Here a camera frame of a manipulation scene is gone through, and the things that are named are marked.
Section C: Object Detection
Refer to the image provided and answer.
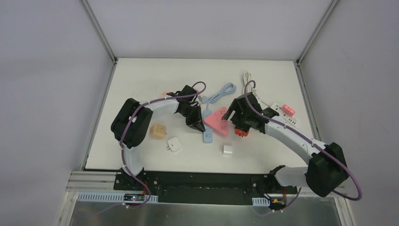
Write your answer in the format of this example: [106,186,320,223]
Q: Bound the red cube socket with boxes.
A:
[234,128,249,137]

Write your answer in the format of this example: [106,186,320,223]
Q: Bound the pink power strip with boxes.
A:
[203,107,229,137]

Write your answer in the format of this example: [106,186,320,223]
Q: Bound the round pink socket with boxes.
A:
[159,91,176,98]

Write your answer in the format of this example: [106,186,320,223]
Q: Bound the small white usb charger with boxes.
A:
[222,145,233,155]

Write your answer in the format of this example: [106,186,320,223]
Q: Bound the white charger plug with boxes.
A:
[167,137,183,153]

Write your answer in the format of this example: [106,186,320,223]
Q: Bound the beige cube plug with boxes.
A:
[149,123,167,139]

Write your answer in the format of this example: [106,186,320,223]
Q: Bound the light blue power strip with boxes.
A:
[203,110,213,144]

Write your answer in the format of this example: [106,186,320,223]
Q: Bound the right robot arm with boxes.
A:
[222,94,349,197]

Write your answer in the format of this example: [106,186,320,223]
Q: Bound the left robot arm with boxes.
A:
[111,81,206,190]

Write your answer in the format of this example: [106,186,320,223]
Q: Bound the small pink plug adapter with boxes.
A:
[281,105,295,117]

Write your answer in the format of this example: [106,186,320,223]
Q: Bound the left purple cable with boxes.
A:
[119,81,207,210]

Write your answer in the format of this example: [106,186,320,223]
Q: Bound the light blue cable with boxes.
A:
[199,82,238,104]

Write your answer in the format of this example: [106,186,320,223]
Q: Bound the white cable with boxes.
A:
[242,70,272,108]

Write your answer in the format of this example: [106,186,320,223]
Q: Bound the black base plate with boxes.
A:
[113,169,298,205]

